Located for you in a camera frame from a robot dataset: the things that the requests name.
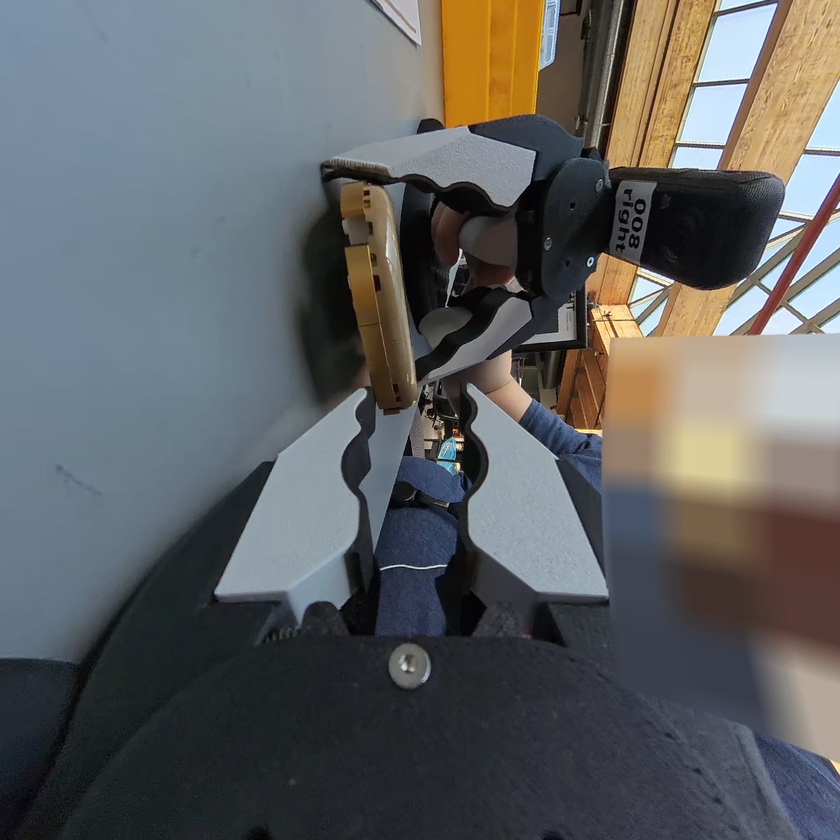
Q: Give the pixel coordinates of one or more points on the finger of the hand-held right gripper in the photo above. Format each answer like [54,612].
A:
[459,157]
[499,334]

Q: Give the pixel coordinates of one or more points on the round gold lego pot assembly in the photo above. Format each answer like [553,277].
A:
[380,295]

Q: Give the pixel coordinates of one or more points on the clear plastic parts bin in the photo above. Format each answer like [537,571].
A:
[550,33]

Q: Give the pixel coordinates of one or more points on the yellow plastic bin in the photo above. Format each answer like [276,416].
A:
[489,59]

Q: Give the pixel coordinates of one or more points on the black textured wrist pad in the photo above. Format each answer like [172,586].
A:
[328,315]

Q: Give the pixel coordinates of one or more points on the red steel beam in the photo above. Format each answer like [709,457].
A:
[797,262]

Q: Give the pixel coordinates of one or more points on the person's right hand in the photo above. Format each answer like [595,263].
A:
[446,236]

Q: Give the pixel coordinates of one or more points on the navy blue sweatshirt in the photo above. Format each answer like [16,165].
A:
[413,577]

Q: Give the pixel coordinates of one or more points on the silver ventilation duct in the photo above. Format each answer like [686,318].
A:
[600,65]

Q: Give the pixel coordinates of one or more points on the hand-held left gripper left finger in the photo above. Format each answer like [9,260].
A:
[295,525]

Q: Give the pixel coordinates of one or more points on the lego instruction booklet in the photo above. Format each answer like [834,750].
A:
[400,16]

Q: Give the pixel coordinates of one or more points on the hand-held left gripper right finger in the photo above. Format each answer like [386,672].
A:
[531,525]

